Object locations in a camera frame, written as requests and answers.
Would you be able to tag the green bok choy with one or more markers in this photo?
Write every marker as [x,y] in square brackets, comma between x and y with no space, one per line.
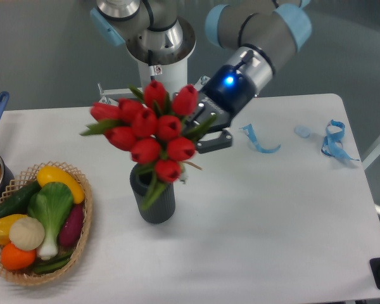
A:
[51,207]

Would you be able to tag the yellow bell pepper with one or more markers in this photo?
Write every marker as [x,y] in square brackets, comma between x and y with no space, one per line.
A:
[5,226]

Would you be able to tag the small blue cap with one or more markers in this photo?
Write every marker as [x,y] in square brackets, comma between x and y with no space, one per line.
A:
[302,131]

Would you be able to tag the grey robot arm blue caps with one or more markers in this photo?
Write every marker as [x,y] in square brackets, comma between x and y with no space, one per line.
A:
[264,36]

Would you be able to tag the dark green cucumber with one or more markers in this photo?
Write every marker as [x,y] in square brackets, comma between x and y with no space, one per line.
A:
[18,202]

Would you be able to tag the red tulip bouquet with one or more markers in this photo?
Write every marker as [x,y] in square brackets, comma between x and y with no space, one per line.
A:
[152,129]

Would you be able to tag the blue tangled ribbon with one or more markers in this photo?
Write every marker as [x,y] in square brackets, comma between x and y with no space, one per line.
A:
[332,145]

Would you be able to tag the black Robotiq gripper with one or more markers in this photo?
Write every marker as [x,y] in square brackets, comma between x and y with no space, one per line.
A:
[223,96]

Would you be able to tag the orange fruit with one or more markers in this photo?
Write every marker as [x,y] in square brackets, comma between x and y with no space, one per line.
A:
[13,258]

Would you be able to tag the cream white garlic bulb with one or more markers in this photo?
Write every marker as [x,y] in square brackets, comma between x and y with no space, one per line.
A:
[27,233]

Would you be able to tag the purple sweet potato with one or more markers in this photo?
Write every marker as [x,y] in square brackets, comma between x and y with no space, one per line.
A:
[72,227]

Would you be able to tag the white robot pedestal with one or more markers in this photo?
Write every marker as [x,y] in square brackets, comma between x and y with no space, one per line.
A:
[173,77]

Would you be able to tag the green bean pods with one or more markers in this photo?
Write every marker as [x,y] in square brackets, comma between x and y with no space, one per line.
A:
[52,265]

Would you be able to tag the woven wicker basket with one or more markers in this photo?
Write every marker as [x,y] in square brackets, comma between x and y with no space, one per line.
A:
[27,277]

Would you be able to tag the curved blue ribbon strip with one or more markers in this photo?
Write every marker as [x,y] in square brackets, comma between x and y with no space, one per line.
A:
[250,133]

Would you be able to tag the dark grey ribbed vase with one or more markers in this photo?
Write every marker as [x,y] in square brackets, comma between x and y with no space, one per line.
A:
[162,208]

